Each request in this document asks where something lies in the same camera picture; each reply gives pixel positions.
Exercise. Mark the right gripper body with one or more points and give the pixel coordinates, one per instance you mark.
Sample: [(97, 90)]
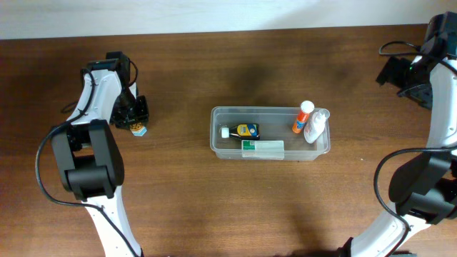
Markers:
[(411, 79)]

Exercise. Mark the white spray bottle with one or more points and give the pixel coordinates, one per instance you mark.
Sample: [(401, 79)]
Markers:
[(316, 125)]

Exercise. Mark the small gold-lid jar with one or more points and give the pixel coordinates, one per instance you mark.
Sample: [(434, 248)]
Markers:
[(138, 129)]

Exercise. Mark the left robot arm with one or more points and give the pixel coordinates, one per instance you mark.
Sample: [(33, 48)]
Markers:
[(87, 157)]

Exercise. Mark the white green medicine box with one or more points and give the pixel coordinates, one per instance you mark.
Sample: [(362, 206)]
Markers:
[(264, 150)]

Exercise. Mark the dark bottle white cap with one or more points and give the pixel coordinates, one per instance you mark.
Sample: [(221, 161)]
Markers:
[(241, 132)]

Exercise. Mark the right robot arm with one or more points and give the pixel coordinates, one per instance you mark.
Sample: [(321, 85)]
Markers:
[(410, 183)]

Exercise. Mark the orange tube white cap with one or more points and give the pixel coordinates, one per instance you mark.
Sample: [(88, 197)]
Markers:
[(306, 108)]

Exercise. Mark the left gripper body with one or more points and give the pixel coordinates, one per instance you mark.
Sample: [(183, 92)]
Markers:
[(129, 110)]

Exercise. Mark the clear plastic container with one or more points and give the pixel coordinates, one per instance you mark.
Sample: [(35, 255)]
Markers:
[(275, 124)]

